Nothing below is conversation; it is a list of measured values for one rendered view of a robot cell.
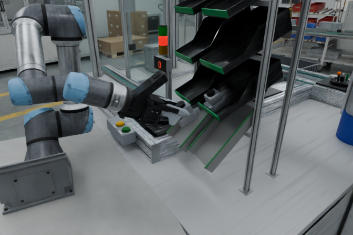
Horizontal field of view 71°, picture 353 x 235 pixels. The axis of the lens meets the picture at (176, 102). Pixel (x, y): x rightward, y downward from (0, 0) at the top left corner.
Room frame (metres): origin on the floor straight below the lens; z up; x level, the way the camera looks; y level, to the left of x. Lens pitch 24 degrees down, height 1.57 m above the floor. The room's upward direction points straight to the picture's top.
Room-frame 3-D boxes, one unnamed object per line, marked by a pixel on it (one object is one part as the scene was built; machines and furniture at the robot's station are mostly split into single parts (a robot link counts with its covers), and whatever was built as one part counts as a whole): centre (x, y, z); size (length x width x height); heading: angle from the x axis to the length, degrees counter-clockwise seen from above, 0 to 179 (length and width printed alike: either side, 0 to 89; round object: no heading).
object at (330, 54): (5.46, -3.29, 0.36); 0.60 x 0.40 x 0.15; 47
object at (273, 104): (1.43, -0.33, 0.91); 1.24 x 0.33 x 0.10; 125
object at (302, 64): (2.84, -1.26, 0.73); 0.62 x 0.42 x 0.23; 35
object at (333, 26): (5.60, -3.36, 0.90); 0.40 x 0.31 x 0.17; 45
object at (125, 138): (1.10, 0.29, 0.93); 0.21 x 0.07 x 0.06; 35
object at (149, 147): (1.29, 0.34, 0.91); 0.89 x 0.06 x 0.11; 35
